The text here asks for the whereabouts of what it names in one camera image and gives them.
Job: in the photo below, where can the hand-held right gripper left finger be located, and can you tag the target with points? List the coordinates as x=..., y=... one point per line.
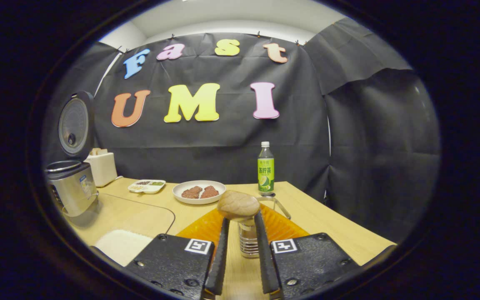
x=219, y=258

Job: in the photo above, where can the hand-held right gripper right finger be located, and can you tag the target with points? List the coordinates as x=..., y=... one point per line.
x=265, y=258

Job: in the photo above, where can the wooden spoon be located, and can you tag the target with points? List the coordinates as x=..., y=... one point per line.
x=238, y=204

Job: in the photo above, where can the dark grey rice cooker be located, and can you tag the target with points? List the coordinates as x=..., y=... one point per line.
x=73, y=191

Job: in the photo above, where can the brown meat piece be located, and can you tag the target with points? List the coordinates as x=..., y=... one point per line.
x=191, y=192
x=209, y=192

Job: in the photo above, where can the white round plate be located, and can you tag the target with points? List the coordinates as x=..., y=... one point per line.
x=181, y=199

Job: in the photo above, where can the green drink bottle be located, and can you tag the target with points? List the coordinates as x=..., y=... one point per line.
x=266, y=175

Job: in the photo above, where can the clear plastic tray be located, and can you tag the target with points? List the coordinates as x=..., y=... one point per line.
x=140, y=212

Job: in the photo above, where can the white divided dish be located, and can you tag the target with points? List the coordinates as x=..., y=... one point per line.
x=146, y=186

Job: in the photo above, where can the black backdrop cloth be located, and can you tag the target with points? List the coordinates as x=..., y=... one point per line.
x=223, y=150

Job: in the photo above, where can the white toaster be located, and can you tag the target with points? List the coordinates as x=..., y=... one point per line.
x=102, y=168

